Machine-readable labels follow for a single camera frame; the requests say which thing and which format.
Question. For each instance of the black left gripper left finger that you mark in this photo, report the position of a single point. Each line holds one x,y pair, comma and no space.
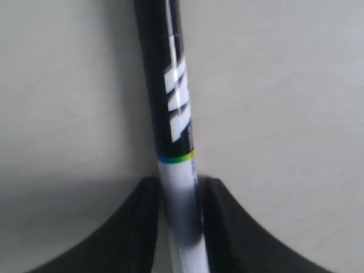
125,242

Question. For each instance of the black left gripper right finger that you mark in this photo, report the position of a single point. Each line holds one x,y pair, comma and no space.
236,242

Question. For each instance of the black and white marker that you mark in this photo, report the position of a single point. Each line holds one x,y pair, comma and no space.
165,67

